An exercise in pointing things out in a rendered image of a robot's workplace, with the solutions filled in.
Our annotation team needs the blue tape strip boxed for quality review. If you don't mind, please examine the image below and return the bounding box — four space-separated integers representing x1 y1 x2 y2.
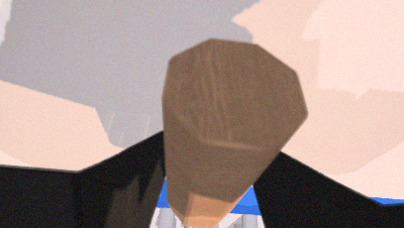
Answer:
156 179 404 216

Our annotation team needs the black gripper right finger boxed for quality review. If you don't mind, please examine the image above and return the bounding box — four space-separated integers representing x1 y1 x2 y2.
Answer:
252 151 404 228

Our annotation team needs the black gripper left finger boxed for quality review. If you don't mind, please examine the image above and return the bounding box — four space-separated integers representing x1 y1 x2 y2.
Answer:
0 131 165 228

